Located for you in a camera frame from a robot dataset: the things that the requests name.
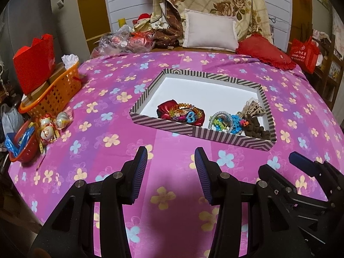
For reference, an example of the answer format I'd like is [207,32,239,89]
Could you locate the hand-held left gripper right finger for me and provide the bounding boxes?
[194,147,307,258]

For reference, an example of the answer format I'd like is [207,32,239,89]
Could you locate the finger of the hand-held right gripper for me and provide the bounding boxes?
[288,152,339,194]
[257,163,334,210]

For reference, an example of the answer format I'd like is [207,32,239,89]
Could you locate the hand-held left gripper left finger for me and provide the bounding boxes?
[31,146,149,258]

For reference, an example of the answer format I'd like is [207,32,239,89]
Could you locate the striped cardboard box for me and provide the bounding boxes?
[129,69,277,151]

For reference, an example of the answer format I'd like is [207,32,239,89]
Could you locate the blue bead bracelet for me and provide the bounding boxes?
[230,114,249,135]

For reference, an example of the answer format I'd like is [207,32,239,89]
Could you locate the red satin hair bow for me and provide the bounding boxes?
[157,100,206,127]

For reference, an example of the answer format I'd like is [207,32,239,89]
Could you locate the orange bead bracelet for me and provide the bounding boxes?
[169,102,203,117]

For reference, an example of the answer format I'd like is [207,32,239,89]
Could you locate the purple floral bedsheet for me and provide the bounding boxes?
[7,51,342,258]

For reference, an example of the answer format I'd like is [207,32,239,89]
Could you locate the silver wrapped egg ornament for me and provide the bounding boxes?
[56,111,73,129]

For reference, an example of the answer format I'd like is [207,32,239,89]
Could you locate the wooden shelf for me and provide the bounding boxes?
[312,24,339,103]

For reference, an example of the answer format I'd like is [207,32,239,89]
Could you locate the red white egg ornament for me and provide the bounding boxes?
[40,114,56,128]

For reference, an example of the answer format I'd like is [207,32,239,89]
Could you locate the red shopping bag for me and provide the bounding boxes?
[289,36,321,74]

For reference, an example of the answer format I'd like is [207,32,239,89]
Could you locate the orange plastic basket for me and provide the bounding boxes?
[18,62,82,117]

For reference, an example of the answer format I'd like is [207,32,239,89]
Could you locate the red plastic basket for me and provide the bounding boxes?
[9,118,39,163]

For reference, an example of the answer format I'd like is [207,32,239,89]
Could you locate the red frilled cushion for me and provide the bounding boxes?
[235,34,297,70]

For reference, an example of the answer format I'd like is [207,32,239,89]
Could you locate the blue plastic wrapper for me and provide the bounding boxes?
[4,126,37,156]

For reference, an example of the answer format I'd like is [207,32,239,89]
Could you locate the brown cardboard box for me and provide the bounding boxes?
[48,63,68,84]

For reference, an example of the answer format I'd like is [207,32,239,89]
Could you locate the white tissue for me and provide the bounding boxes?
[61,54,80,69]

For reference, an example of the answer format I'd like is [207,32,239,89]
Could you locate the clear plastic bag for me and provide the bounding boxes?
[98,24,156,57]

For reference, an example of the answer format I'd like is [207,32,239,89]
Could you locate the brown patterned quilt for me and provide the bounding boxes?
[150,13,186,47]

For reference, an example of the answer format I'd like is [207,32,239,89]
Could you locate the white pillow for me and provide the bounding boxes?
[184,9,239,51]

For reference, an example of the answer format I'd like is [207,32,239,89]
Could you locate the red white plush toy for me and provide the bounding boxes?
[133,13,152,32]

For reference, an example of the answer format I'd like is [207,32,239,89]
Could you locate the red paper bag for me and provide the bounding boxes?
[13,34,57,96]

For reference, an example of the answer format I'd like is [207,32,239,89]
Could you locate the grey refrigerator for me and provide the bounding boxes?
[0,0,89,105]

